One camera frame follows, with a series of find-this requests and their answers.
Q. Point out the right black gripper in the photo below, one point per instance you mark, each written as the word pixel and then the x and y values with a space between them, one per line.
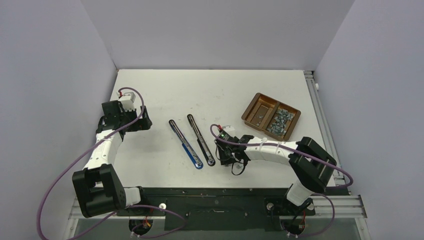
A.
pixel 225 159

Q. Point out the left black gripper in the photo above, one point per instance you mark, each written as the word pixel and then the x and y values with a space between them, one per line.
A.
pixel 144 123

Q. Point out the black stapler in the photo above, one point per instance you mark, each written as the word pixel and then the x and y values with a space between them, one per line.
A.
pixel 201 141

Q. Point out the blue stapler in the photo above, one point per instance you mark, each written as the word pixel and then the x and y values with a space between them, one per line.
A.
pixel 198 164

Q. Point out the brown plastic tray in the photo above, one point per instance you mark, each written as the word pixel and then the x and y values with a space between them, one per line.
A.
pixel 261 109

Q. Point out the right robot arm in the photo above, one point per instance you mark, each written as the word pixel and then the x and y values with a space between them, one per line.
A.
pixel 312 165

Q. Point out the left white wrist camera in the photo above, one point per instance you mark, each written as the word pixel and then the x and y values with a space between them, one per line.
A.
pixel 127 101

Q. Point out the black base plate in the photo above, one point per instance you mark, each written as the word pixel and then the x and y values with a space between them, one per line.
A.
pixel 215 222

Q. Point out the aluminium side rail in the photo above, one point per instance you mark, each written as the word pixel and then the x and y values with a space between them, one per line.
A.
pixel 313 89

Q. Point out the aluminium front rail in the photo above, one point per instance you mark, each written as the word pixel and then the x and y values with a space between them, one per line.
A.
pixel 239 205

